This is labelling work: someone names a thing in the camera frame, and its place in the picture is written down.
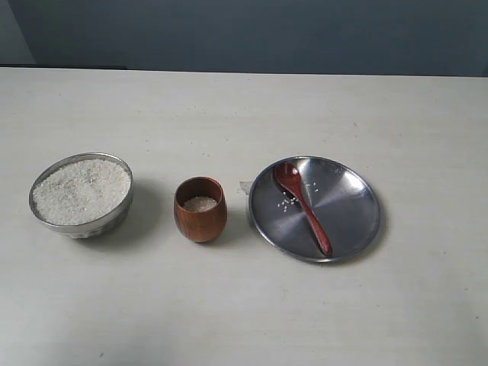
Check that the red-brown wooden spoon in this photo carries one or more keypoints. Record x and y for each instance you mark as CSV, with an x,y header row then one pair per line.
x,y
289,178

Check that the brown wooden cup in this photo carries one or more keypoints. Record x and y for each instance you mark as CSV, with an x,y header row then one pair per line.
x,y
200,226

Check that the steel bowl of rice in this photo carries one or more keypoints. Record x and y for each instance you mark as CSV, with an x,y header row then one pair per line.
x,y
84,195

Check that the round steel plate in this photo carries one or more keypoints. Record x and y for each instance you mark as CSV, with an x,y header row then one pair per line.
x,y
344,204

